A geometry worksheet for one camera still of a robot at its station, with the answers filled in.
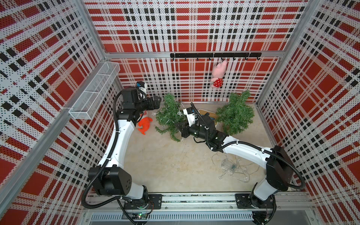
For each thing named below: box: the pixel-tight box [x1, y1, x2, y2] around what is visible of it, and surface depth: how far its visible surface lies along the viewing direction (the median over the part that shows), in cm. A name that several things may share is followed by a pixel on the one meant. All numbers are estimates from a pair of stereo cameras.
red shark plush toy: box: [137, 110, 153, 135], surface depth 106 cm
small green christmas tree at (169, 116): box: [152, 93, 188, 143], surface depth 82 cm
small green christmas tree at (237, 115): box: [215, 89, 255, 136], surface depth 85 cm
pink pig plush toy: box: [210, 60, 228, 88], surface depth 95 cm
